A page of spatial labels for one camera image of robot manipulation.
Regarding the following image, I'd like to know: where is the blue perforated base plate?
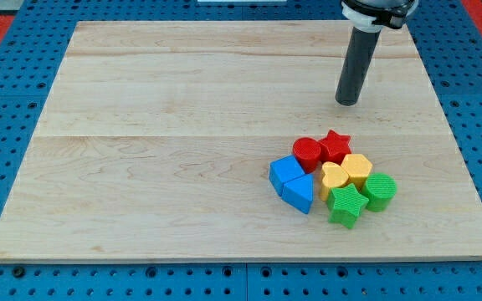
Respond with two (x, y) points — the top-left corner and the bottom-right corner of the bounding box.
(0, 1), (482, 300)

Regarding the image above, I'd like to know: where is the blue cube block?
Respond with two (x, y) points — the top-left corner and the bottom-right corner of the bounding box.
(269, 155), (305, 196)

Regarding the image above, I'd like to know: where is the red cylinder block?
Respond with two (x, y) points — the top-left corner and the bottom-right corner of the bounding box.
(292, 137), (321, 173)

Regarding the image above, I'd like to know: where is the blue triangle block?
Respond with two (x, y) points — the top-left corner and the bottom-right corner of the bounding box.
(281, 174), (314, 214)

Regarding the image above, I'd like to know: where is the yellow heart block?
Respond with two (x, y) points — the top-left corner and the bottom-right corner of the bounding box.
(319, 161), (349, 202)

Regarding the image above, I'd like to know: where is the green cylinder block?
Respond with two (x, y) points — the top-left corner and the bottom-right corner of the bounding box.
(361, 173), (397, 212)

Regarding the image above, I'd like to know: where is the light wooden board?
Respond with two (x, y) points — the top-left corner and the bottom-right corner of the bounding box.
(0, 21), (482, 264)

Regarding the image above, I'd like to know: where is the green star block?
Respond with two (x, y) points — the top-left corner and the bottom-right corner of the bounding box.
(326, 184), (369, 229)

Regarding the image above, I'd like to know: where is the yellow hexagon block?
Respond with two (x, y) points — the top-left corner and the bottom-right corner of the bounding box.
(341, 154), (373, 190)

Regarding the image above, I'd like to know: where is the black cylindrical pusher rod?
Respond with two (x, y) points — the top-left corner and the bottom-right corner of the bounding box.
(335, 28), (380, 106)

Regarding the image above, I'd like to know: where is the red star block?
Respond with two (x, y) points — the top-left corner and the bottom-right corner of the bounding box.
(318, 130), (351, 165)

